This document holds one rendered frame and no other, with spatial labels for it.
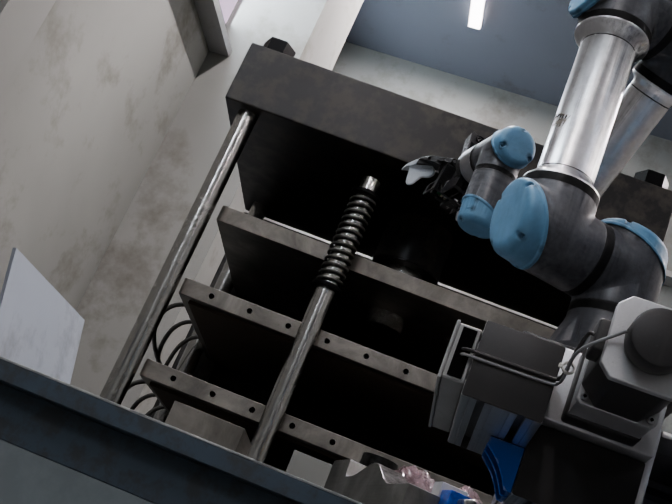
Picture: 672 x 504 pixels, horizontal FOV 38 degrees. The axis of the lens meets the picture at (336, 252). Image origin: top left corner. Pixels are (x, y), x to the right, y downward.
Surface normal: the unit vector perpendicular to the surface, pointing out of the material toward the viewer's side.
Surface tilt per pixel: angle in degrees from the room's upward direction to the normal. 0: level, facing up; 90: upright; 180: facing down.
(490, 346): 90
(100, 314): 90
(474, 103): 90
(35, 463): 90
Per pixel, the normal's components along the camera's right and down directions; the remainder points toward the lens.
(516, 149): 0.36, -0.20
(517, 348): -0.05, -0.37
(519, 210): -0.90, -0.34
